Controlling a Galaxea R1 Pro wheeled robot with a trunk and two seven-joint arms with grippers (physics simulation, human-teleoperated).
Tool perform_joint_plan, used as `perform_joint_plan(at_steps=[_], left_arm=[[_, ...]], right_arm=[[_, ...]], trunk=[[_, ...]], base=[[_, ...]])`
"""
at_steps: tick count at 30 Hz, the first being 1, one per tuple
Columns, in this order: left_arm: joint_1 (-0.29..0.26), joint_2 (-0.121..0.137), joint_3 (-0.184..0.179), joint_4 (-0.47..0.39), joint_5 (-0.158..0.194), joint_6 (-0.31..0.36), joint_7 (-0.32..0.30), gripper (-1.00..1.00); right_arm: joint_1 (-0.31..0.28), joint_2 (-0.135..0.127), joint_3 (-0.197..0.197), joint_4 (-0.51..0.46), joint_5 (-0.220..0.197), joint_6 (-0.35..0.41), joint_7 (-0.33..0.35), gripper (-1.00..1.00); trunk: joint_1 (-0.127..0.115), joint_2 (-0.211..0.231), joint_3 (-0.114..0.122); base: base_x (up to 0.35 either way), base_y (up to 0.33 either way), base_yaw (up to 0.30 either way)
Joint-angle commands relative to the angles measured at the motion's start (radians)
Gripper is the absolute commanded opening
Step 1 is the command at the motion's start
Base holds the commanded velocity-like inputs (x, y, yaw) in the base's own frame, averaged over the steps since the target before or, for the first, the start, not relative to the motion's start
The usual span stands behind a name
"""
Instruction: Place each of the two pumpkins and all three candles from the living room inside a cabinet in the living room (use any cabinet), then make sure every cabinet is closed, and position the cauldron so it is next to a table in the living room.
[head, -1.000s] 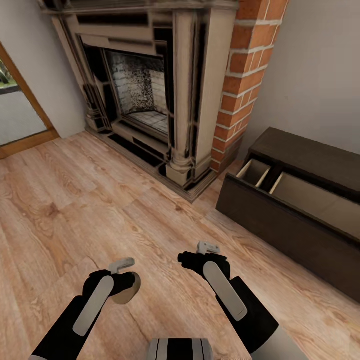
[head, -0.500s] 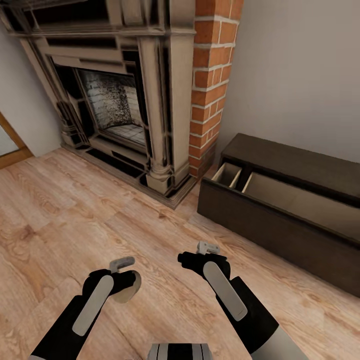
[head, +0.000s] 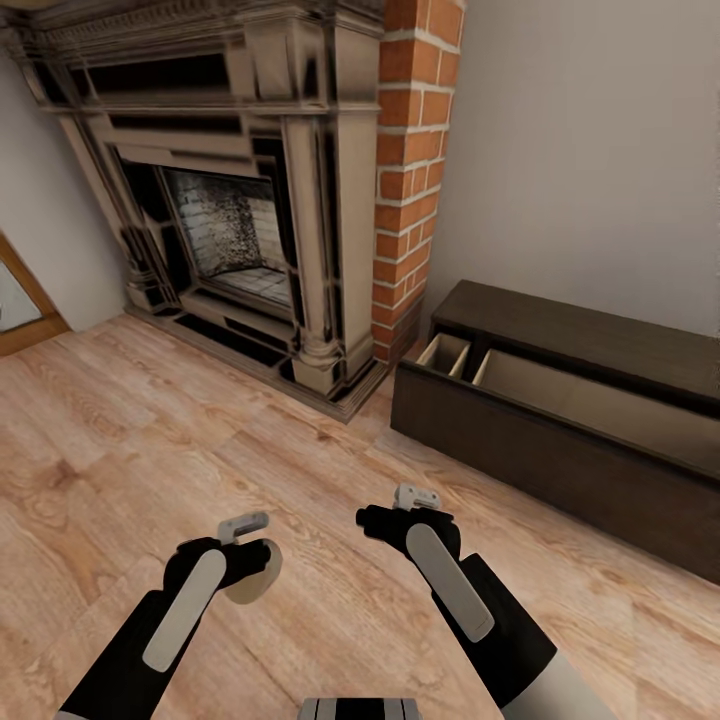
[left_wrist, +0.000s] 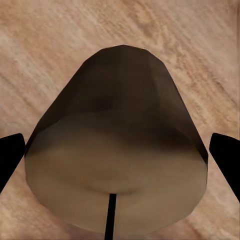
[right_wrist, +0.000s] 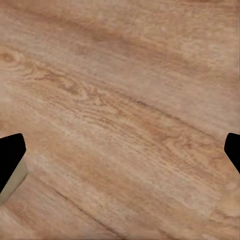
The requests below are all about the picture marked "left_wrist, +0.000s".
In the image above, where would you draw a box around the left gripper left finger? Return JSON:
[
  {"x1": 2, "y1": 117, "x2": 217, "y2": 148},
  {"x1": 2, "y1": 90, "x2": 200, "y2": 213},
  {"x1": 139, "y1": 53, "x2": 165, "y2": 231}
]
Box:
[{"x1": 0, "y1": 133, "x2": 26, "y2": 193}]

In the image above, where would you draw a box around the pillar candle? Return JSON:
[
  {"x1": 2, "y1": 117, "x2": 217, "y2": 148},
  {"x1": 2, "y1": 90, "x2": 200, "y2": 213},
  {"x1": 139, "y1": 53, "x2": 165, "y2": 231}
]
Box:
[{"x1": 24, "y1": 44, "x2": 209, "y2": 240}]

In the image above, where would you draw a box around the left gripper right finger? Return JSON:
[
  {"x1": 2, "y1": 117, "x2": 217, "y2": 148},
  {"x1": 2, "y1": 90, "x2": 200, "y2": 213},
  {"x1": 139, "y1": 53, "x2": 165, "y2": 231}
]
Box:
[{"x1": 209, "y1": 133, "x2": 240, "y2": 201}]

